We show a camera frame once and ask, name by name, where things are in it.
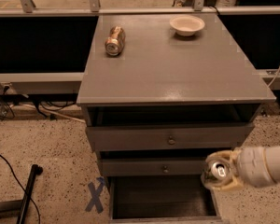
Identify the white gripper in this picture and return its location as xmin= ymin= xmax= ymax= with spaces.
xmin=201 ymin=147 xmax=275 ymax=191

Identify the green white 7up can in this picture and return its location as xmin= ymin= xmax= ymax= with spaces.
xmin=202 ymin=161 xmax=230 ymax=185

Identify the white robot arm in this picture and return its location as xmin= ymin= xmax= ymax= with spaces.
xmin=201 ymin=146 xmax=280 ymax=191

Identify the grey middle drawer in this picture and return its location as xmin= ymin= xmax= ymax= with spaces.
xmin=96 ymin=147 xmax=223 ymax=176

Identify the grey drawer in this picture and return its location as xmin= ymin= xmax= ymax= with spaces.
xmin=109 ymin=175 xmax=230 ymax=224
xmin=96 ymin=147 xmax=223 ymax=176
xmin=82 ymin=104 xmax=259 ymax=152

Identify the grey bottom drawer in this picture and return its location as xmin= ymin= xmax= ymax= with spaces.
xmin=109 ymin=175 xmax=230 ymax=224

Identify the grey drawer cabinet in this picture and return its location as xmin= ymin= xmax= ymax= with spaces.
xmin=77 ymin=14 xmax=274 ymax=224

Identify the grey top drawer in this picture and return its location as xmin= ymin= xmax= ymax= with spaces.
xmin=82 ymin=104 xmax=259 ymax=152

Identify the brown soda can lying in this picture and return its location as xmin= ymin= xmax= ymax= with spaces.
xmin=105 ymin=26 xmax=126 ymax=56

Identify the blue tape X mark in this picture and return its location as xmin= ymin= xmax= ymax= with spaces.
xmin=85 ymin=177 xmax=105 ymax=214

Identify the white bowl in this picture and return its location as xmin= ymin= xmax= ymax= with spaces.
xmin=170 ymin=15 xmax=205 ymax=36

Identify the black metal bar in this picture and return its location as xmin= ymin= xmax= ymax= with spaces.
xmin=17 ymin=164 xmax=43 ymax=224

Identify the white cable right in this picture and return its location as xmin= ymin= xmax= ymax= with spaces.
xmin=266 ymin=49 xmax=280 ymax=89

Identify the cable bundle under rail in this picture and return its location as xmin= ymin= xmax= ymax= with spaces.
xmin=0 ymin=84 xmax=85 ymax=124

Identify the black floor cable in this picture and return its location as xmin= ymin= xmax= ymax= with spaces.
xmin=0 ymin=146 xmax=41 ymax=224

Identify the metal railing frame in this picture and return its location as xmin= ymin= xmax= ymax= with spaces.
xmin=0 ymin=0 xmax=280 ymax=101

